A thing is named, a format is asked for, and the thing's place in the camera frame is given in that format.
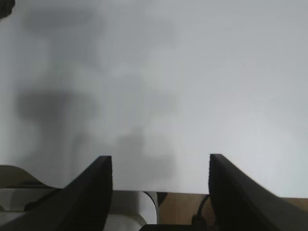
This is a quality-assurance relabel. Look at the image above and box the dark brown woven basket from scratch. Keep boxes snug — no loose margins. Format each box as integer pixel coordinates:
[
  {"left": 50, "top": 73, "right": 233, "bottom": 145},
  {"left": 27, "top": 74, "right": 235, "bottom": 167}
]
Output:
[{"left": 0, "top": 0, "right": 15, "bottom": 19}]

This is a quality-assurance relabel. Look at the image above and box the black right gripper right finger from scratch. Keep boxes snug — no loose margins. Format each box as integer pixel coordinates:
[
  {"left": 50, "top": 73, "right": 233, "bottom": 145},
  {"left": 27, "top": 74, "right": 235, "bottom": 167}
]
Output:
[{"left": 208, "top": 154, "right": 308, "bottom": 231}]

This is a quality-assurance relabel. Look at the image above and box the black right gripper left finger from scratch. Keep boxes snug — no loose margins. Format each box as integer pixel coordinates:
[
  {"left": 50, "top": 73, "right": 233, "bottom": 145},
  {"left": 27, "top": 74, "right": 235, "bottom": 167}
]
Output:
[{"left": 0, "top": 155, "right": 113, "bottom": 231}]

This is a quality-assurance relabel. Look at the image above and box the thin black cable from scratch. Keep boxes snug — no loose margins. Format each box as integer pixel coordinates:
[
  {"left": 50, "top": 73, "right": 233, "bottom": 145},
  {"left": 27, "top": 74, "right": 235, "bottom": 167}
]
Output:
[{"left": 192, "top": 194, "right": 211, "bottom": 226}]

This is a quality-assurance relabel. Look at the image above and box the white rounded base housing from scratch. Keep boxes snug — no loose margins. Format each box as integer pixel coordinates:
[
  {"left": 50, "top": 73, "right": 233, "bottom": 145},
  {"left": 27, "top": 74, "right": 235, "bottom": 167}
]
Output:
[{"left": 0, "top": 165, "right": 159, "bottom": 231}]

